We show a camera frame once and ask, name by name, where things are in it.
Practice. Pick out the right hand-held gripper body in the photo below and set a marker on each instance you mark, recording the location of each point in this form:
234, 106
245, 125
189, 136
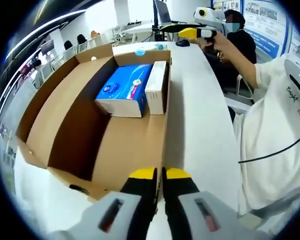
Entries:
210, 16

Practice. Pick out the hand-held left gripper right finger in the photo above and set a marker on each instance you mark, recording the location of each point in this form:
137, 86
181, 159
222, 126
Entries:
187, 207

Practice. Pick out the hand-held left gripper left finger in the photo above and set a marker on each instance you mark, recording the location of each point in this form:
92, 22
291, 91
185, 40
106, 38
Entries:
130, 207

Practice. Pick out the long white carton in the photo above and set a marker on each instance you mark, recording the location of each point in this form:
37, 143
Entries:
155, 82

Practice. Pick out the brown cardboard shoe box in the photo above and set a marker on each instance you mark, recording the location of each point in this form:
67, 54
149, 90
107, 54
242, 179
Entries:
130, 140

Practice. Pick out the blue tissue pack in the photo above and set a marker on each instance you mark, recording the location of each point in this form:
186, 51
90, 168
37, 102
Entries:
122, 85

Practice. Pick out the small teal item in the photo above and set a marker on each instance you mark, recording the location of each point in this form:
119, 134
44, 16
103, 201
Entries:
160, 46

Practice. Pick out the person's right hand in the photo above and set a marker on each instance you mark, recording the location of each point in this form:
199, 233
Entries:
218, 43

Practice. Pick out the black computer mouse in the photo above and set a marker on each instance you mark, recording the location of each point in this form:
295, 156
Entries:
182, 43

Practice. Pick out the tilted monitor on stand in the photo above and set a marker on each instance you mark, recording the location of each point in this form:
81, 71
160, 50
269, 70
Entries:
162, 12

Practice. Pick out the white meeting table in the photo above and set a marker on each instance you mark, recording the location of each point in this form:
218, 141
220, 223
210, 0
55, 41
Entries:
140, 28

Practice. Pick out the blue packet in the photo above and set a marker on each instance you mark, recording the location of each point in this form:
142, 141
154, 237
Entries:
140, 53

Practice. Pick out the grey white chair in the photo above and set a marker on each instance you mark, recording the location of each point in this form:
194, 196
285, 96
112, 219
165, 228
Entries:
242, 92

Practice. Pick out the white chest-worn device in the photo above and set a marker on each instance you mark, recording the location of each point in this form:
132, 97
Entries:
296, 72

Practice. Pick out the white mesh office chair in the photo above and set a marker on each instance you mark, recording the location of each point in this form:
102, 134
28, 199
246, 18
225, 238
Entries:
83, 46
70, 52

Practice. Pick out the blue white wall poster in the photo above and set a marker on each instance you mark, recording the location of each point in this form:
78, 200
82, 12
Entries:
265, 42

